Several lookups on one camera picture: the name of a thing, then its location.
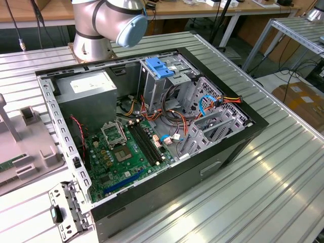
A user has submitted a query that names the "blue data wire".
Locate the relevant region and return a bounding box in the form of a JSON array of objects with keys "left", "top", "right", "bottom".
[{"left": 198, "top": 95, "right": 219, "bottom": 118}]

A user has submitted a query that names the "orange power wire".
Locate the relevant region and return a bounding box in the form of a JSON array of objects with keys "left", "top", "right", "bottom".
[{"left": 166, "top": 94, "right": 244, "bottom": 137}]

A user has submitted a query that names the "metal disk bay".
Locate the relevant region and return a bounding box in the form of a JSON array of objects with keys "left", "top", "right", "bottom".
[{"left": 177, "top": 77, "right": 254, "bottom": 160}]

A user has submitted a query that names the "black RAM slot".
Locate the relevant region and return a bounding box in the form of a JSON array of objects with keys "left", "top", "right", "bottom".
[
  {"left": 134, "top": 119, "right": 165, "bottom": 164},
  {"left": 127, "top": 121, "right": 159, "bottom": 167}
]

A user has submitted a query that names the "metal optical drive cage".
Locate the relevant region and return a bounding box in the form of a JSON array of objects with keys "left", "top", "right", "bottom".
[{"left": 138, "top": 54, "right": 200, "bottom": 114}]

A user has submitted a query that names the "metal socket cover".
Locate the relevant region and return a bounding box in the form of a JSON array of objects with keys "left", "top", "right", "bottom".
[{"left": 100, "top": 120, "right": 127, "bottom": 148}]

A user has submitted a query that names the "CPU socket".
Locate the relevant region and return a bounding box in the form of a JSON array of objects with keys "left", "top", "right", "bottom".
[{"left": 112, "top": 144, "right": 135, "bottom": 163}]

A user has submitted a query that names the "blue plastic drive latch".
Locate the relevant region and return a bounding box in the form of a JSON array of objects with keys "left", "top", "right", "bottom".
[{"left": 145, "top": 57, "right": 175, "bottom": 79}]

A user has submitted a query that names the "green motherboard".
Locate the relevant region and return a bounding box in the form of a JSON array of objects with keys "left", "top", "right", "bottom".
[{"left": 83, "top": 118, "right": 175, "bottom": 203}]

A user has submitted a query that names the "blue expansion slot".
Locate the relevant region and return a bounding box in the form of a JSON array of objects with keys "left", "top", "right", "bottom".
[{"left": 102, "top": 169, "right": 145, "bottom": 196}]

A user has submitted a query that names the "grey power supply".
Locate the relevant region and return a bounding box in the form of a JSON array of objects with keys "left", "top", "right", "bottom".
[{"left": 54, "top": 69, "right": 118, "bottom": 130}]

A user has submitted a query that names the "black PC case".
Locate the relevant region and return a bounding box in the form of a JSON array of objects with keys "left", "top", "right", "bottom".
[{"left": 34, "top": 47, "right": 269, "bottom": 242}]

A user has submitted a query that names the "wooden desk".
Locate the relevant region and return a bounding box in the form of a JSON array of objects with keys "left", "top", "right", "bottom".
[{"left": 0, "top": 0, "right": 302, "bottom": 30}]

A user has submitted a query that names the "black tripod stand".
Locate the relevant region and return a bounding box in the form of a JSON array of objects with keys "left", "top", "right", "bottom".
[{"left": 209, "top": 0, "right": 234, "bottom": 51}]

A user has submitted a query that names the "grey parts rack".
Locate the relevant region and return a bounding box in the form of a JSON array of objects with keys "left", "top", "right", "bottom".
[{"left": 0, "top": 93, "right": 69, "bottom": 197}]

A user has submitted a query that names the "black latch with blue tab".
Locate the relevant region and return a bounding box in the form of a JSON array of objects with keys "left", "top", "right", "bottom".
[{"left": 50, "top": 205, "right": 64, "bottom": 224}]

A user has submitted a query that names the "large cardboard box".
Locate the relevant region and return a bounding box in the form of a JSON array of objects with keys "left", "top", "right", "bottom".
[{"left": 270, "top": 80, "right": 324, "bottom": 130}]

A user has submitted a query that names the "green RAM stick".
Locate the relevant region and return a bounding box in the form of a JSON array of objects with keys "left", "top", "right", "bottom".
[{"left": 0, "top": 153, "right": 28, "bottom": 173}]

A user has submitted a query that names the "metal slat shelf table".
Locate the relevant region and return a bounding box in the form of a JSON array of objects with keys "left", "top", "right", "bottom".
[{"left": 241, "top": 17, "right": 324, "bottom": 74}]

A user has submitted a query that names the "small brown box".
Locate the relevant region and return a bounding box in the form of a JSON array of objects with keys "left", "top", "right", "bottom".
[{"left": 37, "top": 0, "right": 51, "bottom": 13}]

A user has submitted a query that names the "orange yellow wire bundle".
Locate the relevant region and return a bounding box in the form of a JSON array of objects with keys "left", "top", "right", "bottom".
[{"left": 117, "top": 94, "right": 164, "bottom": 125}]

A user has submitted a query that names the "black wire loop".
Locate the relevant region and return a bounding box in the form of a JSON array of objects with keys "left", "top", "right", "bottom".
[{"left": 161, "top": 85, "right": 184, "bottom": 121}]

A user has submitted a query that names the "red black fan wire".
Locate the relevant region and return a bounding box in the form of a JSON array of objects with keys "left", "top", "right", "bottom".
[{"left": 69, "top": 115, "right": 88, "bottom": 152}]

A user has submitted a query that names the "metal slot cover bracket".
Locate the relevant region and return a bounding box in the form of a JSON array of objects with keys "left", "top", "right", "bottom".
[{"left": 48, "top": 181, "right": 96, "bottom": 241}]

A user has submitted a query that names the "black cable with metal connector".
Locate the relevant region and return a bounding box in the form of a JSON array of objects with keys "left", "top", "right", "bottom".
[{"left": 4, "top": 0, "right": 26, "bottom": 53}]

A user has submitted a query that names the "thin black cable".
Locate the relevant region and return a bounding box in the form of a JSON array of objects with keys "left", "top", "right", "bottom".
[{"left": 29, "top": 0, "right": 46, "bottom": 50}]

